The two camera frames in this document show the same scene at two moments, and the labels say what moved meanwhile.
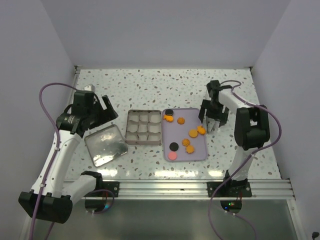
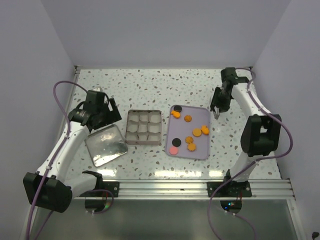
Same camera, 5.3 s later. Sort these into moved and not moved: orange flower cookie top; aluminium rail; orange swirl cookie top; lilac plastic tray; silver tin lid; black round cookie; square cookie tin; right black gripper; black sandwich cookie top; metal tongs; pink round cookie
Moved: metal tongs; orange flower cookie top; right black gripper; black round cookie; orange swirl cookie top; pink round cookie; lilac plastic tray; black sandwich cookie top
Not moved: aluminium rail; silver tin lid; square cookie tin
